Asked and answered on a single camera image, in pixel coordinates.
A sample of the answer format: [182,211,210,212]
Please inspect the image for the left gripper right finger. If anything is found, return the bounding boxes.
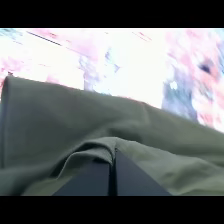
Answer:
[114,148,173,197]

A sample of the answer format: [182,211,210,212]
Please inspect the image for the olive green garment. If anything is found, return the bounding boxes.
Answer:
[0,75,224,197]

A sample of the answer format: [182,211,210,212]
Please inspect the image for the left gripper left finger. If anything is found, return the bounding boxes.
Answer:
[53,159,111,197]

